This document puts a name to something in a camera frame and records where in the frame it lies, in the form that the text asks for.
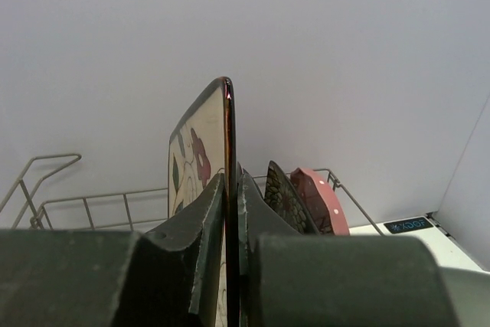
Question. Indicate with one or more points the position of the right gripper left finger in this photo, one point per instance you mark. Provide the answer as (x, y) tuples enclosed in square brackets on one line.
[(183, 261)]

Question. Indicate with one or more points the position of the right XDOF label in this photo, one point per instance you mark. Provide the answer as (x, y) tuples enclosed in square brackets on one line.
[(408, 225)]

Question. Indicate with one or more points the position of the aluminium frame rail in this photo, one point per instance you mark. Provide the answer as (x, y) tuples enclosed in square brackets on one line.
[(438, 225)]

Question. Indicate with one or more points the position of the pink polka dot plate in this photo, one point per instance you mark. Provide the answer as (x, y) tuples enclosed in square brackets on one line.
[(321, 202)]

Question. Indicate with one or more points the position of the cream floral square plate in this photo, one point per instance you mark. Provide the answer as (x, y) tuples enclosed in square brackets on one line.
[(201, 145)]

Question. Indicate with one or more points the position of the grey wire dish rack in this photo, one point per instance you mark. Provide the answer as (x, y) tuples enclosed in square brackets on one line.
[(18, 208)]

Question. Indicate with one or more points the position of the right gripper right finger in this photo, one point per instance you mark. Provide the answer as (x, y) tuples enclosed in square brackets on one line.
[(262, 239)]

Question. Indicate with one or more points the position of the black floral square plate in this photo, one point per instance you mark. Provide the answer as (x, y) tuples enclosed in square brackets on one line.
[(284, 199)]

